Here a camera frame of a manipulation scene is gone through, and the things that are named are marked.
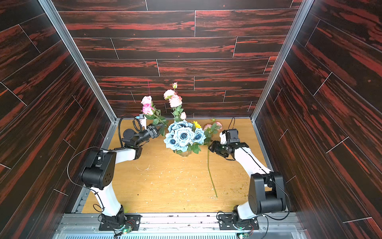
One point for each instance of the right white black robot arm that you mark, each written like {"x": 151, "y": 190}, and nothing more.
{"x": 266, "y": 188}

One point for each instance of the blue rose bouquet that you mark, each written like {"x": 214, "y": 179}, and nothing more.
{"x": 183, "y": 136}

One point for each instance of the aluminium frame post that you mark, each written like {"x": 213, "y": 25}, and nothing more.
{"x": 68, "y": 41}
{"x": 289, "y": 40}

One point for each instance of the small yellow flower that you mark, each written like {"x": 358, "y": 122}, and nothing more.
{"x": 197, "y": 125}

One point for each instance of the clear glass vase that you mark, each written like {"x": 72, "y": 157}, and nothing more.
{"x": 184, "y": 154}

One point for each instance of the front aluminium rail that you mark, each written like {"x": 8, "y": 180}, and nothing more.
{"x": 211, "y": 225}

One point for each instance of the pale pink flower stem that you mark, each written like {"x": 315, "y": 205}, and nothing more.
{"x": 210, "y": 130}

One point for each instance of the left aluminium frame post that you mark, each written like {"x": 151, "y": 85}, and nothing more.
{"x": 68, "y": 41}

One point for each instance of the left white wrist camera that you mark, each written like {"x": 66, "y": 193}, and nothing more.
{"x": 142, "y": 120}

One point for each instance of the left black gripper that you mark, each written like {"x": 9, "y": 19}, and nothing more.
{"x": 158, "y": 128}

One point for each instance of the pink peony flower stem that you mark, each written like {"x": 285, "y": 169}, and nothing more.
{"x": 175, "y": 102}

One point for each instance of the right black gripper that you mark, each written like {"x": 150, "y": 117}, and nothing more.
{"x": 217, "y": 148}

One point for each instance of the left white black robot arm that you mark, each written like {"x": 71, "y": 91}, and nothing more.
{"x": 100, "y": 165}

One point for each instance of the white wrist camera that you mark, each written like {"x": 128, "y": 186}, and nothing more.
{"x": 223, "y": 139}
{"x": 142, "y": 120}

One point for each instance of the right aluminium frame post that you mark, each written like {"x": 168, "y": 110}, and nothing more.
{"x": 289, "y": 40}

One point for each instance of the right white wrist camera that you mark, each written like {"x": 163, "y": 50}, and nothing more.
{"x": 223, "y": 139}

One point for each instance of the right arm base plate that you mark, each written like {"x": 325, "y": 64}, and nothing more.
{"x": 229, "y": 221}

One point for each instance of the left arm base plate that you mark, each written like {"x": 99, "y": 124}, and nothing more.
{"x": 119, "y": 223}

